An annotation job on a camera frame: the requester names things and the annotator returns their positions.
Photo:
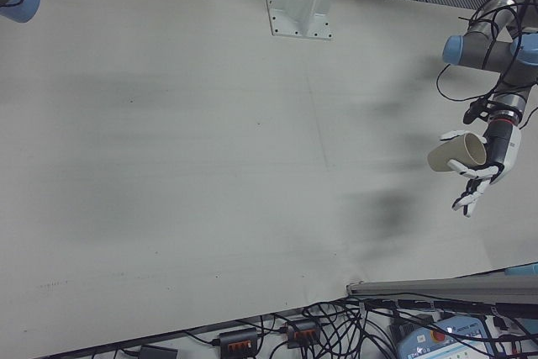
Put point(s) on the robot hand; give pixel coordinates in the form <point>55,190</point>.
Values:
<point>502,149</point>

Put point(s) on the beige paper cup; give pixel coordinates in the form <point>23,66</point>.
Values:
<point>447,153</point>

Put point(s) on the light blue cap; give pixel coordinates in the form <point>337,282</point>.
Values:
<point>523,270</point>

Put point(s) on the robot teach pendant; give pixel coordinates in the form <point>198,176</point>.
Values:
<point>445,340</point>

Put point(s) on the black orange adapter box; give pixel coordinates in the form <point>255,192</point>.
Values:
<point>237,339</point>
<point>302,331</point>

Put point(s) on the small black box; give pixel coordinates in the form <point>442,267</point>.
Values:
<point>157,352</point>

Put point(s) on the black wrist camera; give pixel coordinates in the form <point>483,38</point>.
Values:
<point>473,113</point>

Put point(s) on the grey aluminium rail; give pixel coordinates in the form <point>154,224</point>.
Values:
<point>441,289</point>

